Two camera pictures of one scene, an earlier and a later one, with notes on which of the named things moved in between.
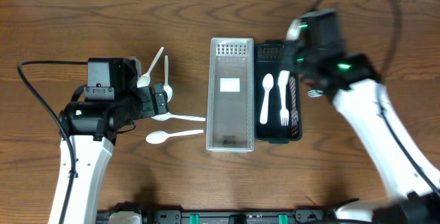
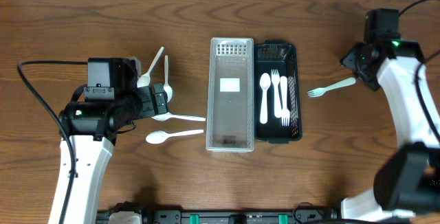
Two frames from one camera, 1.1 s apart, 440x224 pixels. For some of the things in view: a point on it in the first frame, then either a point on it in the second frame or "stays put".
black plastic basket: [267, 60] stays put
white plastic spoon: [168, 115] stays put
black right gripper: [290, 60] → [353, 60]
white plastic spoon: [144, 80] stays put
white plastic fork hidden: [295, 29] → [276, 82]
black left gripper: [159, 99] stays put
